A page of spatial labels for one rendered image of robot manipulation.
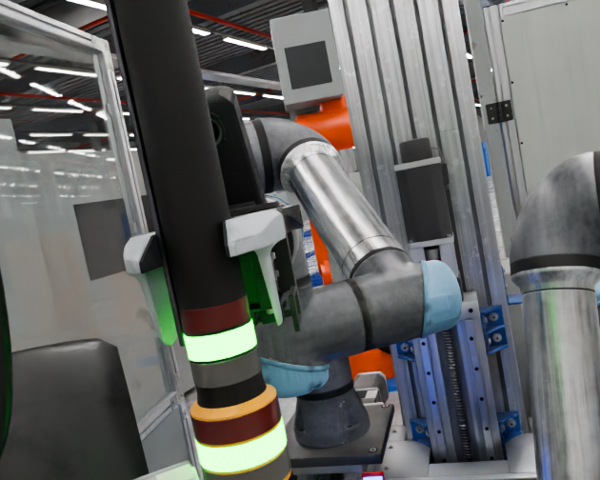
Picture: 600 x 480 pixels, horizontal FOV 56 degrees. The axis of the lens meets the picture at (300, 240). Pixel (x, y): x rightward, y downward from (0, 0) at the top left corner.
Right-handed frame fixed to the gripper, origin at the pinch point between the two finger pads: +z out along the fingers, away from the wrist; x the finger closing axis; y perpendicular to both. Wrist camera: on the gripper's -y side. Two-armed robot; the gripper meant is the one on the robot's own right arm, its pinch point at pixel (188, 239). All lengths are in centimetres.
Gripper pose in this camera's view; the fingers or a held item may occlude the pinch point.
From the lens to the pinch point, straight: 26.2
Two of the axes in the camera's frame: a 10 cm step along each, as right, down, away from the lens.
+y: 1.9, 9.8, 0.8
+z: -0.3, 0.9, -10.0
